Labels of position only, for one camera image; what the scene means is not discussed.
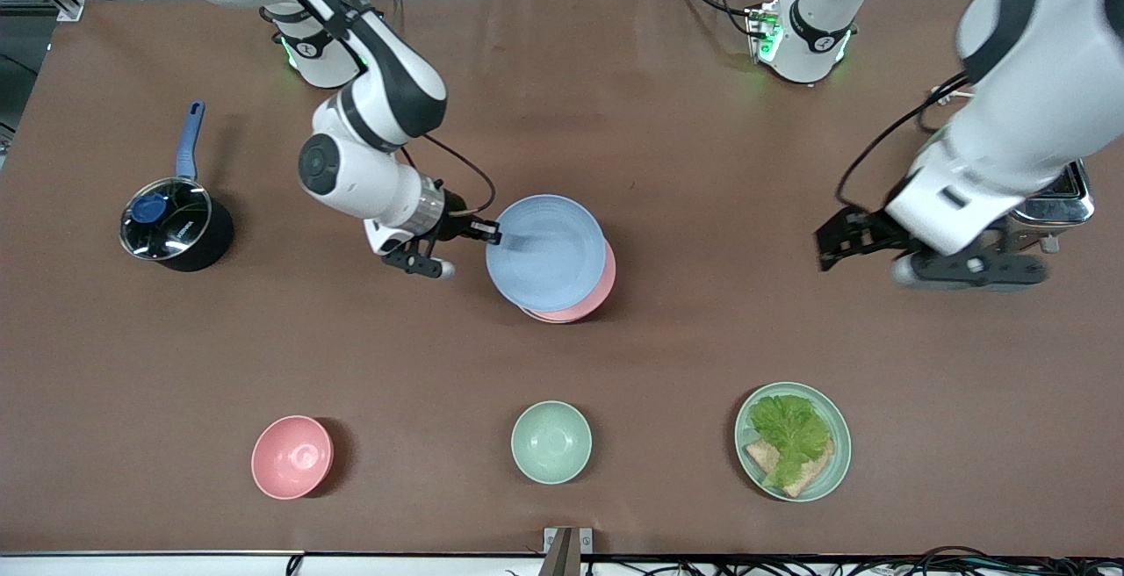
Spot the blue shallow plate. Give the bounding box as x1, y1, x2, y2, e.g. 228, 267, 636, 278
486, 194, 608, 313

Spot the pink shallow plate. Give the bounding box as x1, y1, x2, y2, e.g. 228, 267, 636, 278
518, 238, 617, 324

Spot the green lettuce leaf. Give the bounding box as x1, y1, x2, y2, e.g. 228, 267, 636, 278
749, 394, 832, 489

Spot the beige and chrome toaster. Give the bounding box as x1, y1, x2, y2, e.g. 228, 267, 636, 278
1001, 159, 1097, 254

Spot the green plate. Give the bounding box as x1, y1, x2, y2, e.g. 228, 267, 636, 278
735, 382, 853, 503

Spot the mint green bowl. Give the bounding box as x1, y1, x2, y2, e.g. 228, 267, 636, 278
511, 400, 593, 485

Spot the brown bread slice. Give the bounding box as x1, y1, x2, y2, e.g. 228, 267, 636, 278
745, 438, 836, 499

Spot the pink bowl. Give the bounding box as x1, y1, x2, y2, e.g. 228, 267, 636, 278
251, 415, 335, 500

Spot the glass lid with blue knob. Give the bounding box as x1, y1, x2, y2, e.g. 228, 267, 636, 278
120, 177, 214, 262

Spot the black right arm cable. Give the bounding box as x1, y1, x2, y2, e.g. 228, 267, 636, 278
402, 132, 498, 217

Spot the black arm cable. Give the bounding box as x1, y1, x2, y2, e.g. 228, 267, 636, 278
834, 71, 970, 212
402, 132, 498, 217

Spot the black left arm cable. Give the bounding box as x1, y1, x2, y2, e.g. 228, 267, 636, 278
834, 71, 970, 212

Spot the black pot with blue handle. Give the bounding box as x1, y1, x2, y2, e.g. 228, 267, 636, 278
120, 100, 235, 274

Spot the black base cable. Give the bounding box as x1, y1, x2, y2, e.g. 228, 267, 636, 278
674, 0, 758, 40

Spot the grey metal bracket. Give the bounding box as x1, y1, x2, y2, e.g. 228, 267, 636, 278
537, 527, 594, 576

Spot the black cable bundle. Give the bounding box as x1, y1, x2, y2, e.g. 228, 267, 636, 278
580, 544, 1124, 576

